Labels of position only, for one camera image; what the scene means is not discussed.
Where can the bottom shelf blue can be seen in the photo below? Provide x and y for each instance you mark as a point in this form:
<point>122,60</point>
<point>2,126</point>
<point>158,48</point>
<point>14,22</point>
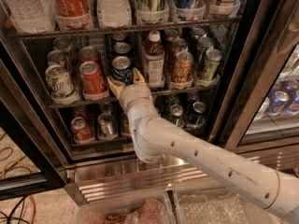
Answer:
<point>196,113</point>

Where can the front white green soda can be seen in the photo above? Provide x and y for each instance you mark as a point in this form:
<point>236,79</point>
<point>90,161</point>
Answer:
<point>59,81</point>

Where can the clear bottle white label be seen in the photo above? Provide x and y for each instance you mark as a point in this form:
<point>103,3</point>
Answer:
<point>114,13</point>

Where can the front green soda can right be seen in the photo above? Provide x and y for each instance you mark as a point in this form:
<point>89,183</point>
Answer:
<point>209,65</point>

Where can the bottom shelf red can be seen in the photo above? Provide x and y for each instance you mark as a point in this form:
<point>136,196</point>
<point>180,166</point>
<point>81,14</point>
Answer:
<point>81,129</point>

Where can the brown tea bottle white label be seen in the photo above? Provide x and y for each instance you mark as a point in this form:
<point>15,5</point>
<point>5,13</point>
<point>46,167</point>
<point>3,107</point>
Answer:
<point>153,58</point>

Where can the left clear plastic bin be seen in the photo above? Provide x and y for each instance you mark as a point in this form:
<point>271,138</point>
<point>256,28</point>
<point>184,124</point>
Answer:
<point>151,206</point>

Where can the bottom shelf orange can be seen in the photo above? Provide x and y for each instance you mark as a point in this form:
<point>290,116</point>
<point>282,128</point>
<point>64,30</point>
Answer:
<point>125,124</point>

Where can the bottom shelf silver can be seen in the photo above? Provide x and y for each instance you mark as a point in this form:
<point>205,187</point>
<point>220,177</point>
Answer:
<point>106,125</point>

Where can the left fridge glass door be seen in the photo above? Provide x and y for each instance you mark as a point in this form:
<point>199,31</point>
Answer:
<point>28,165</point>

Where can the red coke can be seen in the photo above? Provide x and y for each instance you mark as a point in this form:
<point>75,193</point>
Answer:
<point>92,78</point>
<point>89,54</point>

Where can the right fridge glass door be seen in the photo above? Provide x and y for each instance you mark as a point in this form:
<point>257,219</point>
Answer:
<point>243,132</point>

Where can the bottom shelf green can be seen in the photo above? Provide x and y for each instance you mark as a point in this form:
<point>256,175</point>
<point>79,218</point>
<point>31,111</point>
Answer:
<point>176,112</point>

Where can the front gold A&W can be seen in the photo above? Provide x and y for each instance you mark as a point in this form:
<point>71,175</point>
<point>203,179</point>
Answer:
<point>182,66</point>

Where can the blue pepsi can behind door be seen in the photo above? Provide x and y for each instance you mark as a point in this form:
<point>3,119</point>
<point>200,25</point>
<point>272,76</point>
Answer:
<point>277,101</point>

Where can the white green soda can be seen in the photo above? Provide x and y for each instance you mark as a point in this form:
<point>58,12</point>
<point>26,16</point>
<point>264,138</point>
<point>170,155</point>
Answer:
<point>56,57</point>
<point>59,81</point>

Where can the red coke bottle top shelf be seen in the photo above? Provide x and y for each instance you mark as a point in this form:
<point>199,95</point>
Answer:
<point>71,0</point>

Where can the clear plastic bin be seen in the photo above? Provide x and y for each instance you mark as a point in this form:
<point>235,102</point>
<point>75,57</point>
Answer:
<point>151,206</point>
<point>217,206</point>

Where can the blue pepsi can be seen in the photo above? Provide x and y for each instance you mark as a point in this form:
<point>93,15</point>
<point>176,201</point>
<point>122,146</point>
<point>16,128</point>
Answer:
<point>122,69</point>
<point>277,101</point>

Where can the right clear plastic bin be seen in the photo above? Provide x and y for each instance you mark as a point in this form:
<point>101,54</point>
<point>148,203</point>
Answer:
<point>217,206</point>

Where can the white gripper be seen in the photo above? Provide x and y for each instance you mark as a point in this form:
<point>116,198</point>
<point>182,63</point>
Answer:
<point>135,94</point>

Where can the front red coke can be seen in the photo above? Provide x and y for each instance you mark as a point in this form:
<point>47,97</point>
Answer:
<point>92,78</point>

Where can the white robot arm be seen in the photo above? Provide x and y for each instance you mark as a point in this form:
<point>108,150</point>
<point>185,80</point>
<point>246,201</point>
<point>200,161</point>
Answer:
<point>154,136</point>

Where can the fridge glass door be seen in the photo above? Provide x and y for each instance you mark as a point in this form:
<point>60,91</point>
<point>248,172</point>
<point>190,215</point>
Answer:
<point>243,132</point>
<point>28,165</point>

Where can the clear water bottle top shelf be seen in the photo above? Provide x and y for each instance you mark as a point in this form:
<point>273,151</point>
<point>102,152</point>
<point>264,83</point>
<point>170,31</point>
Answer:
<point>32,16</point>

